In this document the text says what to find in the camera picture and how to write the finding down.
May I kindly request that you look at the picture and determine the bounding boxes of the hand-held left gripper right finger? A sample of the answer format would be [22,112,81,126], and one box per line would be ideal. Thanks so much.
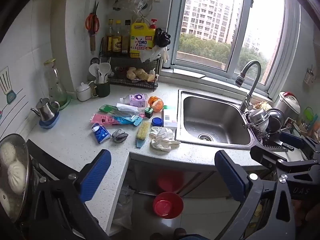
[214,150,298,240]

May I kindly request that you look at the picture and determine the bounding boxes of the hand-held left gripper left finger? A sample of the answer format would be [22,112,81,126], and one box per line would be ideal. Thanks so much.
[29,149,112,240]

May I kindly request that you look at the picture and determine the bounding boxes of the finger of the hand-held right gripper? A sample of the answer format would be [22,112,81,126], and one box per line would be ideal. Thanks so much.
[279,131,320,157]
[250,145,320,174]

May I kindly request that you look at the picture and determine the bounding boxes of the blue tissue pack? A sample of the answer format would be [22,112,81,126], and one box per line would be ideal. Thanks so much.
[91,123,112,144]

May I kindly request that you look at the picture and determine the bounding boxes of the yellow bristle scrub brush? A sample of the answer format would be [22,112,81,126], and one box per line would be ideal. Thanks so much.
[135,120,151,148]

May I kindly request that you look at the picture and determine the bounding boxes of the red plastic bin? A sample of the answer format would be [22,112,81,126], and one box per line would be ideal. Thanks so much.
[152,192,184,219]

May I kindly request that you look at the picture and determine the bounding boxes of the white rubber glove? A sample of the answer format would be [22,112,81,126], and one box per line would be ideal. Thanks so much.
[149,126,181,153]

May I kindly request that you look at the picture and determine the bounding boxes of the white cardboard box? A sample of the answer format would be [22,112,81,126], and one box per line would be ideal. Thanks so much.
[162,106,178,130]

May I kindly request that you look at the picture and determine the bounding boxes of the stacked metal bowls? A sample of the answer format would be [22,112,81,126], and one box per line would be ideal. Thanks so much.
[265,108,285,133]

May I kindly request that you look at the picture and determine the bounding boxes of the steel wool scrubber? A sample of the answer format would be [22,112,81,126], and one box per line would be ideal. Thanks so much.
[246,122,269,140]

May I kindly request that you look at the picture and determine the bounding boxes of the green plastic basket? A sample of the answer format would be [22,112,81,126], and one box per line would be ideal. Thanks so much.
[301,106,319,128]

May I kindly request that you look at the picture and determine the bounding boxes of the metal cabinet door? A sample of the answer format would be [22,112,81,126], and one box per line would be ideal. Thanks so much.
[129,159,265,200]

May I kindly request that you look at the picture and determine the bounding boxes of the white rice cooker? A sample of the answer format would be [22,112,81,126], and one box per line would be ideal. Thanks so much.
[274,91,301,117]

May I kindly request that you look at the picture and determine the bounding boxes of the steel bowl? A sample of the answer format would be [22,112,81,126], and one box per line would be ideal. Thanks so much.
[247,109,270,128]

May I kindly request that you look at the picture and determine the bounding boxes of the large white sack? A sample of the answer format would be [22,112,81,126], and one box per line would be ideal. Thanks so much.
[112,187,133,232]

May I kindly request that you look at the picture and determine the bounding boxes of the yellow dish cloth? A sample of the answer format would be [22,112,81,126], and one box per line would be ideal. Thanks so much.
[254,101,273,110]

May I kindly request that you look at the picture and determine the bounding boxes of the grey rag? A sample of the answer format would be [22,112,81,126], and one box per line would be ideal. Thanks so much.
[112,129,129,143]

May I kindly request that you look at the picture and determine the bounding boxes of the stainless steel sink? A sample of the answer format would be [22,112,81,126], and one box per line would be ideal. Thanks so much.
[174,89,258,149]

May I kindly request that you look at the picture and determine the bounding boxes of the curved steel faucet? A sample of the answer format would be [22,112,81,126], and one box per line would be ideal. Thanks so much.
[234,59,262,113]

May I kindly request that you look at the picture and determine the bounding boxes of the blue blister package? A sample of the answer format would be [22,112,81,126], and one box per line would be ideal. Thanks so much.
[111,114,146,127]

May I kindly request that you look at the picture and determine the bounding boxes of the green flat packet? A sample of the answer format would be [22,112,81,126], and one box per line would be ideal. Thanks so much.
[99,104,120,114]

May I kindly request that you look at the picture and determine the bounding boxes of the blue saucer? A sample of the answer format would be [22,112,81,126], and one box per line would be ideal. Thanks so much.
[39,111,60,130]

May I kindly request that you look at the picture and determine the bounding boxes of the glass pot lid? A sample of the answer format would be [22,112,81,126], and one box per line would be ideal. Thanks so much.
[0,133,34,224]

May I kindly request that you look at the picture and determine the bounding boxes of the clear plastic wrapper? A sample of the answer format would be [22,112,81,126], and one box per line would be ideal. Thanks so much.
[115,102,139,113]

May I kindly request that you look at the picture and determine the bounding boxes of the green plastic tray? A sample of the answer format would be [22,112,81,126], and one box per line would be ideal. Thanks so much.
[59,96,72,110]

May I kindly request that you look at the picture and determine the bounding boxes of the white steamed bun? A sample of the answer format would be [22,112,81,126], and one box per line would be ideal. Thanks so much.
[0,141,17,165]
[7,160,27,188]

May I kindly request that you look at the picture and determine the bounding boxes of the steel teapot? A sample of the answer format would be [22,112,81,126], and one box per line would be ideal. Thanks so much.
[30,97,60,122]

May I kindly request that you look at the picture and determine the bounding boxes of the white ceramic jar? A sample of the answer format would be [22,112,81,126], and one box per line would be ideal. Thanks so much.
[76,82,93,102]

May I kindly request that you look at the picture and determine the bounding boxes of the green utensil mug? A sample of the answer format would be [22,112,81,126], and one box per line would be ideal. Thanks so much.
[92,80,111,98]

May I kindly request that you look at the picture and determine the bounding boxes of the white purple bottle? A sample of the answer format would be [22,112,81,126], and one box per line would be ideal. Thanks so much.
[119,93,148,107]

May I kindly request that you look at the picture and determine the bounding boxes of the orange plastic cup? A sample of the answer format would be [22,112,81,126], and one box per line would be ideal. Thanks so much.
[148,96,164,112]

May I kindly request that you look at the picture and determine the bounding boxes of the glass carafe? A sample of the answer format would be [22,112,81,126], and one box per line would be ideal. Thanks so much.
[44,58,68,107]

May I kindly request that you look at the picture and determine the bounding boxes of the white plastic spoon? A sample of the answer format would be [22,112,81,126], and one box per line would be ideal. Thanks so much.
[89,63,100,83]
[99,62,111,83]

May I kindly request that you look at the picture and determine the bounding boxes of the aluminium sliding window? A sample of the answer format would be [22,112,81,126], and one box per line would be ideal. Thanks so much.
[166,0,302,95]

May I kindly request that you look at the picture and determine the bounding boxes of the hanging white plastic bags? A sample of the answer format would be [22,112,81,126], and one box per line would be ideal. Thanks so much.
[139,45,170,63]

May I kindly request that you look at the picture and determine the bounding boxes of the amber oil bottle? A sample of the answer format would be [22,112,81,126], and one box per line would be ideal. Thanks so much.
[112,20,123,53]
[104,19,114,53]

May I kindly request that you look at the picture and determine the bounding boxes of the dark sauce bottle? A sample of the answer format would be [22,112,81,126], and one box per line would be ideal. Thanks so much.
[122,19,132,54]

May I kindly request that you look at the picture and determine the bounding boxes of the yellow detergent jug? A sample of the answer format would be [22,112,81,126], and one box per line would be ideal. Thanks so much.
[129,21,156,58]

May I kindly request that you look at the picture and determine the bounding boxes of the black plastic bag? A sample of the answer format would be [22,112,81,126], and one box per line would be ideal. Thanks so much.
[154,27,172,48]

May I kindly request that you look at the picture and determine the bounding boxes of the clear plastic bag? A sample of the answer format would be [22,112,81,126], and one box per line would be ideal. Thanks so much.
[127,0,155,18]

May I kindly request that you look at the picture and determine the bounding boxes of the black handle knife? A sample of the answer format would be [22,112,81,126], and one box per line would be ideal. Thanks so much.
[262,141,295,152]

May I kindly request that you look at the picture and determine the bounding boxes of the white wall hook holder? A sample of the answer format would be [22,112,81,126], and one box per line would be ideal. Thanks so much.
[303,67,316,85]

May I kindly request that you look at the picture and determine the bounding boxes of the black wire rack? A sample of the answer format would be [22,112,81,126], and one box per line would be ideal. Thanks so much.
[99,37,162,92]

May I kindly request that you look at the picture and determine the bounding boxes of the kitchen utensil wall sticker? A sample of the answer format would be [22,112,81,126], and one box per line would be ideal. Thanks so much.
[0,66,23,120]

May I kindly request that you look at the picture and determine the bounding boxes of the red handle scissors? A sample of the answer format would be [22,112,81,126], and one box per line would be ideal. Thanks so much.
[85,0,100,34]

